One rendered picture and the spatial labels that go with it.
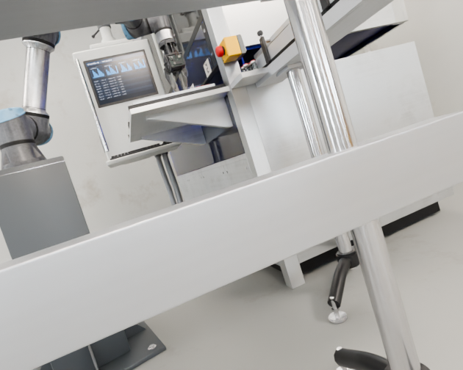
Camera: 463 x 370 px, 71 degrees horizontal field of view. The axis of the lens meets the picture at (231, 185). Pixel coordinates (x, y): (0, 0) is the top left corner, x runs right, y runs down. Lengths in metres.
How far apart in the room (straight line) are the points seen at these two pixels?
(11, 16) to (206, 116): 0.97
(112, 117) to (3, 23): 1.78
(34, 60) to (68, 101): 2.72
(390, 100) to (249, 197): 1.37
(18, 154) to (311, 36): 1.10
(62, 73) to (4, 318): 4.04
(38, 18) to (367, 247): 0.59
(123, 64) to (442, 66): 3.00
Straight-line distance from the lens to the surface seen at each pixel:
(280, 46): 1.18
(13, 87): 4.33
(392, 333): 0.66
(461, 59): 3.90
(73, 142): 4.17
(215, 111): 1.41
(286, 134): 1.39
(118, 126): 2.28
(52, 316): 0.45
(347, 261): 1.26
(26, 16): 0.53
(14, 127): 1.42
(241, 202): 0.44
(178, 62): 1.41
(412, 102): 1.85
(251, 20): 1.49
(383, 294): 0.62
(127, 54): 2.41
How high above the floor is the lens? 0.59
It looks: 4 degrees down
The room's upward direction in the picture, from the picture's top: 17 degrees counter-clockwise
